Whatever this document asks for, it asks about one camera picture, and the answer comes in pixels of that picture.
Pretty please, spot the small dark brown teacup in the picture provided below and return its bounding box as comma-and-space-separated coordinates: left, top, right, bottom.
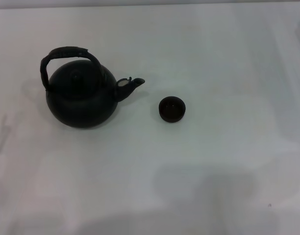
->
158, 96, 186, 122

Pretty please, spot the black round teapot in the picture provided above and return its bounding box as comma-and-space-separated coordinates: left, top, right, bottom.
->
39, 45, 146, 128

